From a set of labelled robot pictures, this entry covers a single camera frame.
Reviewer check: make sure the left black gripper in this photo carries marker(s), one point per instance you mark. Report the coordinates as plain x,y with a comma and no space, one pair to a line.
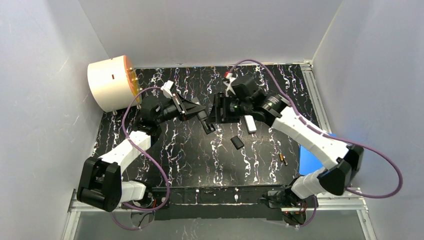
182,108

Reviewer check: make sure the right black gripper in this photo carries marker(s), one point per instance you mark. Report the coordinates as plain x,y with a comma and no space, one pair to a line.
220,108

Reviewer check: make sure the black remote control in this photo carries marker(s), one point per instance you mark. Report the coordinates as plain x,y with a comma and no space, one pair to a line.
202,117

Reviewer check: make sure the white remote control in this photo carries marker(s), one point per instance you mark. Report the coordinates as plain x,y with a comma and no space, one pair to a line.
250,124

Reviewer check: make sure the black battery cover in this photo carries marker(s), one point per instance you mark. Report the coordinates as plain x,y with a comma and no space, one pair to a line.
237,142

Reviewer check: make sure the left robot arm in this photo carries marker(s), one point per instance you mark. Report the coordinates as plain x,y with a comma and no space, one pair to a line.
101,184

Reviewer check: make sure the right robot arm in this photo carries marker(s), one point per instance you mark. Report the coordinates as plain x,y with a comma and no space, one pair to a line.
243,97

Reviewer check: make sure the white cylinder with orange lid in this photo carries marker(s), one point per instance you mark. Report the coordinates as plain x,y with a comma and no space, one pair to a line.
114,83

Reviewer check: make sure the blue sheet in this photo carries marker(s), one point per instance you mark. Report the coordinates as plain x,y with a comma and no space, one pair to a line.
308,162

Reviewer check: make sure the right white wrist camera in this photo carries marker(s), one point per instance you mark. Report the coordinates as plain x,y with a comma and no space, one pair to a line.
228,82

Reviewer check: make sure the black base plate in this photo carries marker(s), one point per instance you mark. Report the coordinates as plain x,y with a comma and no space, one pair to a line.
233,202

